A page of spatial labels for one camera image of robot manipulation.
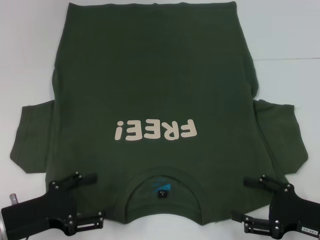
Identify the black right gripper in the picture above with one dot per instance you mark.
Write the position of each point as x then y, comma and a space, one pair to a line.
292, 207

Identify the dark green FREE t-shirt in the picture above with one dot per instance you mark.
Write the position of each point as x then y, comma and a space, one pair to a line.
160, 87

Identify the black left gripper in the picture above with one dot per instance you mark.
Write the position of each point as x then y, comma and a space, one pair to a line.
50, 207

